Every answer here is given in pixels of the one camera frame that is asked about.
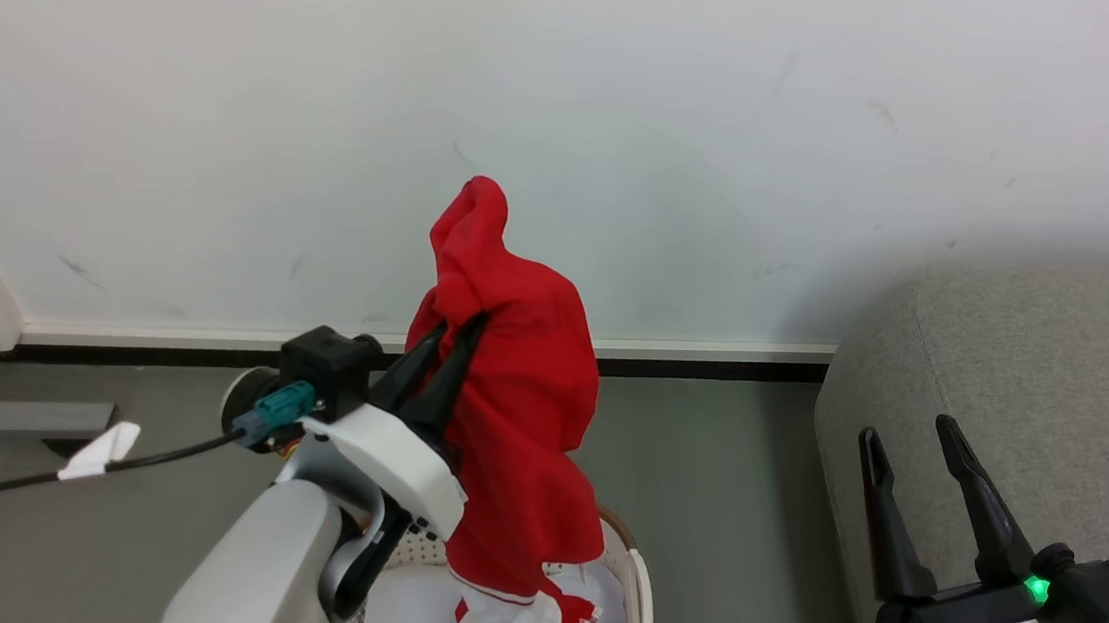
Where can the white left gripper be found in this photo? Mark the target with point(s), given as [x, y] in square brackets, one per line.
[396, 463]

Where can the red and white garment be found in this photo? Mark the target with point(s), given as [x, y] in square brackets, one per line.
[527, 399]

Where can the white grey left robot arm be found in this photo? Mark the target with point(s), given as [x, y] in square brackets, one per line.
[261, 567]

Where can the white cloth in basket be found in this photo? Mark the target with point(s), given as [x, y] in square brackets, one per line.
[413, 610]

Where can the cream perforated laundry basket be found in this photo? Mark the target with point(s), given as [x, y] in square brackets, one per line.
[639, 590]

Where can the grey fabric sofa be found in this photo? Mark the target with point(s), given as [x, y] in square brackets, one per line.
[1059, 396]

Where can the white and black baseboard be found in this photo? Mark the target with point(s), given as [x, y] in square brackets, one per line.
[711, 358]

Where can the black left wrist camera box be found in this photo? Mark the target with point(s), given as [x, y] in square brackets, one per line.
[329, 367]

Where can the grey metal floor bracket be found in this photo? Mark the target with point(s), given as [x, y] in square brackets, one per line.
[38, 417]

